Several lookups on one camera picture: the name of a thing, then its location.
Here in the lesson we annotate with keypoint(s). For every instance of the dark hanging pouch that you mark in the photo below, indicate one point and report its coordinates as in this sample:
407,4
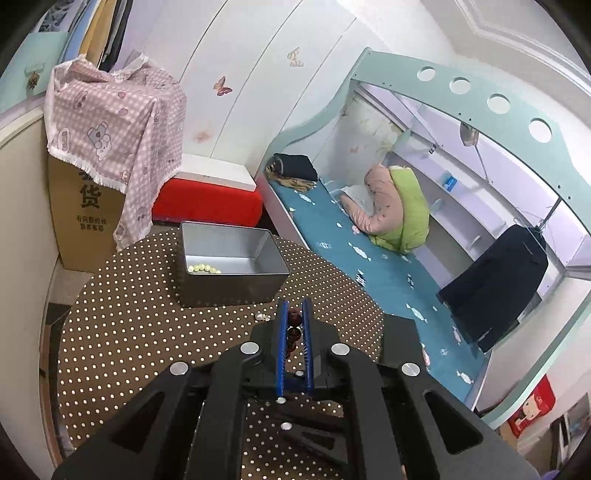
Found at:
468,134

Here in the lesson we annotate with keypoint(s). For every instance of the dark hanging jacket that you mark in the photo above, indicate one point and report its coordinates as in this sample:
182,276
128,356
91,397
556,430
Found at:
498,286

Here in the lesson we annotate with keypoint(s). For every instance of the pink butterfly sticker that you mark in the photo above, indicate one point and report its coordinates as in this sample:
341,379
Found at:
222,86

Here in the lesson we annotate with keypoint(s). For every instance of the small blue box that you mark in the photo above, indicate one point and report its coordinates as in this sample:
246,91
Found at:
449,182

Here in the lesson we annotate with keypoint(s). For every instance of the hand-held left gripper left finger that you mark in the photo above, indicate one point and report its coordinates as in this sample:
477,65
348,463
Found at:
282,350

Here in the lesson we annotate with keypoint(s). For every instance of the pink checked cloth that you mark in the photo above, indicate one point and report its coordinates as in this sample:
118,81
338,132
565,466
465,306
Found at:
120,120

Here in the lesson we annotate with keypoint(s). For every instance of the teal bunk bed frame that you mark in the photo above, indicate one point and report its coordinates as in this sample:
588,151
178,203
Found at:
466,87

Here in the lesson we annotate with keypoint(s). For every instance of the red cushioned bench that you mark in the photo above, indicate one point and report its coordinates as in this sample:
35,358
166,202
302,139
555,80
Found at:
207,205

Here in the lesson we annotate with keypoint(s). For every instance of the grey metal tin box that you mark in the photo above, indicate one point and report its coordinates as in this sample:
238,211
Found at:
221,290

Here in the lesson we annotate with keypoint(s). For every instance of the white wardrobe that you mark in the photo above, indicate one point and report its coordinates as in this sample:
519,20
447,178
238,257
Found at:
258,92

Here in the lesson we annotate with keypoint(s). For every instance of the beige butterfly sticker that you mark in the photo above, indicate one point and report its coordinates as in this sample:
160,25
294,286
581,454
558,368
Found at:
295,56

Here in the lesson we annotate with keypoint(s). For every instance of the brown cardboard box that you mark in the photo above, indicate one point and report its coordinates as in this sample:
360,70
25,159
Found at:
83,221

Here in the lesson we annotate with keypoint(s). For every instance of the red printed carton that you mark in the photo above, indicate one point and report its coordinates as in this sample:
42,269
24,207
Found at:
531,408

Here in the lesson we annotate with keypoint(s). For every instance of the hanging clothes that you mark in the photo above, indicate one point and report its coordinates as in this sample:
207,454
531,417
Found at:
106,32

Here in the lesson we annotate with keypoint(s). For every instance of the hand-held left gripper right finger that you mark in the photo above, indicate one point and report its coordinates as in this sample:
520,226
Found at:
308,350

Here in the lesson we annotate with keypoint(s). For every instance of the brown polka dot tablecloth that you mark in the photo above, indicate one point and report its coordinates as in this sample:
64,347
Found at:
129,346

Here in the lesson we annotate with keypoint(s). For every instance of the pink and green quilt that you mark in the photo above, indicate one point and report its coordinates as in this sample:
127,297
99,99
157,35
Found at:
406,207

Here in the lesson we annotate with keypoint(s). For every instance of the dark folded clothes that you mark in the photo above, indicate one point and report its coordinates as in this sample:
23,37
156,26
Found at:
295,165

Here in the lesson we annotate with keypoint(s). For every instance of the white board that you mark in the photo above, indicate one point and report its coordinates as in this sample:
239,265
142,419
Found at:
217,171

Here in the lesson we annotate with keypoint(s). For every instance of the blue printed bed sheet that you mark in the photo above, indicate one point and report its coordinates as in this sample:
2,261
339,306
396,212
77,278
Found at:
392,286

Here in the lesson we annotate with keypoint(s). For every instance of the tan scarf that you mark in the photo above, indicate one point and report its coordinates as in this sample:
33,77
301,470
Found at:
295,184

